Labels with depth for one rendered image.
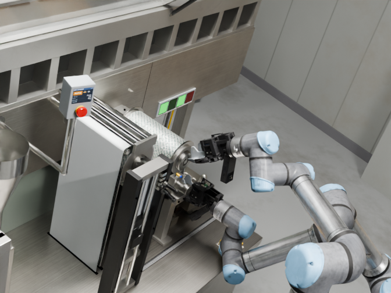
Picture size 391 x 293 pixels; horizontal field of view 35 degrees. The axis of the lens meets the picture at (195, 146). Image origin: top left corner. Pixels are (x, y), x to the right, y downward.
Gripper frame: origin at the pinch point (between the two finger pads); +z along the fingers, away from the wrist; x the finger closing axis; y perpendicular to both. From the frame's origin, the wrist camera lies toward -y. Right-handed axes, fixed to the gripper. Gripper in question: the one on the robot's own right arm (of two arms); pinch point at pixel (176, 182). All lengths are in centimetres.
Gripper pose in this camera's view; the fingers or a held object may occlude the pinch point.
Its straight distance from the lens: 235.7
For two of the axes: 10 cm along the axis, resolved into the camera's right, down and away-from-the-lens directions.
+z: -7.6, -5.1, 4.0
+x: -6.0, 3.2, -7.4
